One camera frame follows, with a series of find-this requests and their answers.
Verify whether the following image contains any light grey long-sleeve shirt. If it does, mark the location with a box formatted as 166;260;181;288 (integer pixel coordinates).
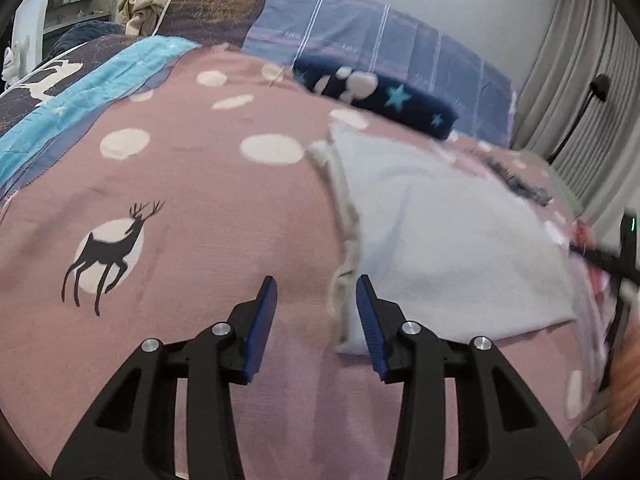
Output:
308;127;575;354

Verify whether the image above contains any grey pleated curtain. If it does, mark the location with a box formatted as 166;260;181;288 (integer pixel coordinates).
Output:
511;0;639;234

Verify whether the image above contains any folded floral teal garment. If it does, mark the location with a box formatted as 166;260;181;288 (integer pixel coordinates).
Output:
482;156;552;207

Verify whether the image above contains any black floor lamp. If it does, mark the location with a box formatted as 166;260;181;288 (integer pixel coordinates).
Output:
547;73;611;165

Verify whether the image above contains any pink polka-dot deer bedspread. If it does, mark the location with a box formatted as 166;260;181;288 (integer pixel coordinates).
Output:
1;36;608;479

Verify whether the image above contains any navy star fleece garment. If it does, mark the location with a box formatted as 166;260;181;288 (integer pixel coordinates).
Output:
293;55;459;140

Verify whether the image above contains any blue plaid pillow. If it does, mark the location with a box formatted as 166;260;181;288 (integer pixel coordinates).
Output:
242;0;518;148

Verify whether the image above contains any beige crumpled cloth pile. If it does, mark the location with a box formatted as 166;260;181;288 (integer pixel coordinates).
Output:
117;0;168;37

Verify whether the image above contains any dark brown tree-print pillow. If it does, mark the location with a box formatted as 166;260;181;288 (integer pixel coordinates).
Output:
154;0;266;49

